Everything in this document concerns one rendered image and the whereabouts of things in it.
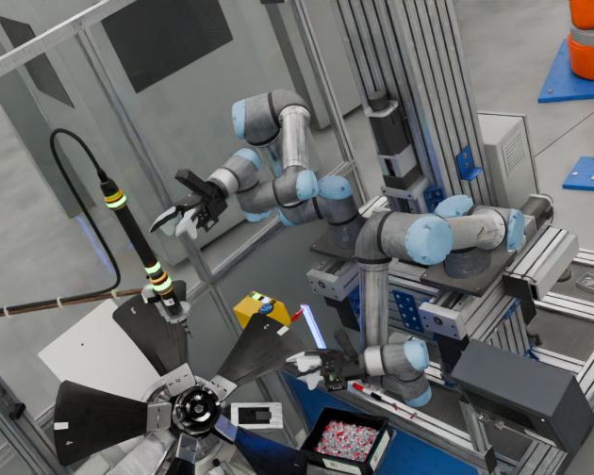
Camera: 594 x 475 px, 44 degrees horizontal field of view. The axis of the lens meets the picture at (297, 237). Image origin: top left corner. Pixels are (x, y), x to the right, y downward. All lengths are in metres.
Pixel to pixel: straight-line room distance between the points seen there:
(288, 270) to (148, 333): 1.14
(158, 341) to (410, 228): 0.75
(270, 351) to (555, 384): 0.79
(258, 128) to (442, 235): 0.75
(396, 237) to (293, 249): 1.30
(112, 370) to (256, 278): 0.93
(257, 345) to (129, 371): 0.40
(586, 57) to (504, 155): 2.91
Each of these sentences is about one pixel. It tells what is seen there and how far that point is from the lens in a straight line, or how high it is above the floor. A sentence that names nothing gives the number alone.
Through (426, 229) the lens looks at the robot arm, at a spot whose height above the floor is 1.48.
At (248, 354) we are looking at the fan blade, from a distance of 2.09.
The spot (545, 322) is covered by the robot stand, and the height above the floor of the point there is 0.21.
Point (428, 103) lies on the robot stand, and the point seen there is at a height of 1.51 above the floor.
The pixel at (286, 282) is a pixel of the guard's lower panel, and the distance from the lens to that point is 3.09.
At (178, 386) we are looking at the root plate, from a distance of 2.05.
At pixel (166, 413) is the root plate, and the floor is 1.22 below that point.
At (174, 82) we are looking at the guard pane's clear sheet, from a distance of 2.64.
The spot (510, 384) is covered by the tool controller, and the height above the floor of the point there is 1.24.
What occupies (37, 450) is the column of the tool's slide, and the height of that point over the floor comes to 1.02.
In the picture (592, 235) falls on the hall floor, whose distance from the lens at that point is 4.12.
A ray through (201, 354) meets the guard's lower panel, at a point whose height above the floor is 0.75.
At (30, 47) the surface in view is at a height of 2.04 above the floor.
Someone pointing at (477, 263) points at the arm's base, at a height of 1.08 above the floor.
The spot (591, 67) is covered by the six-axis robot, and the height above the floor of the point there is 0.14.
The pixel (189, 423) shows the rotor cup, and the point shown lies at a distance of 1.96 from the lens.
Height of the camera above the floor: 2.48
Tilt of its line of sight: 32 degrees down
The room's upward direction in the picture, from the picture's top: 22 degrees counter-clockwise
